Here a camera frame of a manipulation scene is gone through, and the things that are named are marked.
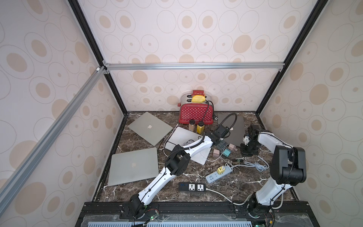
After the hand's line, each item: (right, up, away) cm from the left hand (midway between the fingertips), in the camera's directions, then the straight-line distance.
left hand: (221, 139), depth 100 cm
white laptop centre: (-32, +2, +3) cm, 32 cm away
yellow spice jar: (-15, +8, +1) cm, 17 cm away
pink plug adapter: (+6, -5, -5) cm, 9 cm away
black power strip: (-22, -25, -21) cm, 39 cm away
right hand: (+12, -9, -8) cm, 17 cm away
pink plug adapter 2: (-5, -9, -6) cm, 12 cm away
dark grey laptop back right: (+5, +11, -12) cm, 17 cm away
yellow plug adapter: (-6, -16, -19) cm, 25 cm away
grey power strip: (-8, -20, -17) cm, 27 cm away
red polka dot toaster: (-16, +20, +3) cm, 26 cm away
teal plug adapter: (+2, -8, -6) cm, 10 cm away
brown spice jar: (-21, +10, 0) cm, 24 cm away
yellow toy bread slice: (-16, +30, +3) cm, 34 cm away
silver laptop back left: (-53, +8, +9) cm, 54 cm away
